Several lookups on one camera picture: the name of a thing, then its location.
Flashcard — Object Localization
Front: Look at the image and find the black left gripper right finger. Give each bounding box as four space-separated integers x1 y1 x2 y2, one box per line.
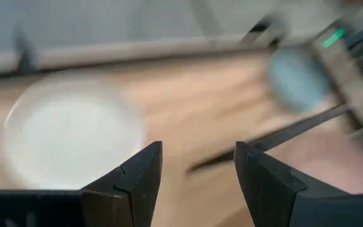
234 141 363 227

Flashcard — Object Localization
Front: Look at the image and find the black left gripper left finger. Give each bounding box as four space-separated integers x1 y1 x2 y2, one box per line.
0 141 164 227

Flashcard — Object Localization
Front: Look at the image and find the white round plate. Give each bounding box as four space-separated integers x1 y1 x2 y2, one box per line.
0 74 148 190

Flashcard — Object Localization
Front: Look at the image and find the light blue round plate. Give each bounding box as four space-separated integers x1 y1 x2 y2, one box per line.
265 46 331 114

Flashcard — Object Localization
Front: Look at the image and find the wooden shelf with pale edge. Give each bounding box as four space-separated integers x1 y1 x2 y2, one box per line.
186 28 363 174

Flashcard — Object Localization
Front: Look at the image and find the pale table edge rail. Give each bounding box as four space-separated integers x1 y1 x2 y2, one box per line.
0 33 270 76

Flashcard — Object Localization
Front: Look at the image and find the black upright post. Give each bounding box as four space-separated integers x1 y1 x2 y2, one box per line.
13 26 39 75

